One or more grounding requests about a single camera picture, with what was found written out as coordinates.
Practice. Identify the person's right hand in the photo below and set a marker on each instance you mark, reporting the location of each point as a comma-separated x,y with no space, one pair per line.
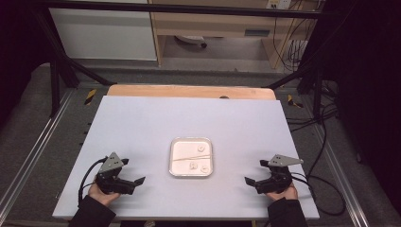
283,195

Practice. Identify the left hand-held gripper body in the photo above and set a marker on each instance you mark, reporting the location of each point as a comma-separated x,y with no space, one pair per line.
110,181

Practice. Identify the thin wooden skewer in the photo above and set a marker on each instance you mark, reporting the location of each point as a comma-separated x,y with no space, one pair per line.
189,158

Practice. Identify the white power strip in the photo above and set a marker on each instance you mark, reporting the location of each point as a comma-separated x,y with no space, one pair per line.
279,3

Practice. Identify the wooden table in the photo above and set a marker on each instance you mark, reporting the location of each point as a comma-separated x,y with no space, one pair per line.
189,91

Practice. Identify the light wooden desk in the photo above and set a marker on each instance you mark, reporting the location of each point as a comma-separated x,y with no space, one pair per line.
220,23

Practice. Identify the aluminium floor rail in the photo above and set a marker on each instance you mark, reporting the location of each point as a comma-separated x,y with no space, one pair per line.
38,148
340,170

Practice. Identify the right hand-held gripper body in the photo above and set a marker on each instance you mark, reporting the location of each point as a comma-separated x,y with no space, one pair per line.
277,183

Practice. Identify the small white round piece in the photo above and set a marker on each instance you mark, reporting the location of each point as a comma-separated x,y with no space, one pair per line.
205,169
193,165
200,148

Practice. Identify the white board sheet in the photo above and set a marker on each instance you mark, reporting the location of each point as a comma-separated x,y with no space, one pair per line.
189,119

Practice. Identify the white chair base with caster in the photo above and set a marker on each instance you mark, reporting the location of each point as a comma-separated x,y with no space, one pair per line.
192,39

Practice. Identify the white square tray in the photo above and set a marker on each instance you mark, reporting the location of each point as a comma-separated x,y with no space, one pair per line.
179,151

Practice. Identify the white cabinet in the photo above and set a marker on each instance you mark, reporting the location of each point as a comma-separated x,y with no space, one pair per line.
104,34

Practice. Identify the person's left hand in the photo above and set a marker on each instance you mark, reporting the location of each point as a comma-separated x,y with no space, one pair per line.
102,197

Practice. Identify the black metal frame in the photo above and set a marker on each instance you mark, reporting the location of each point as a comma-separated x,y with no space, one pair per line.
176,8

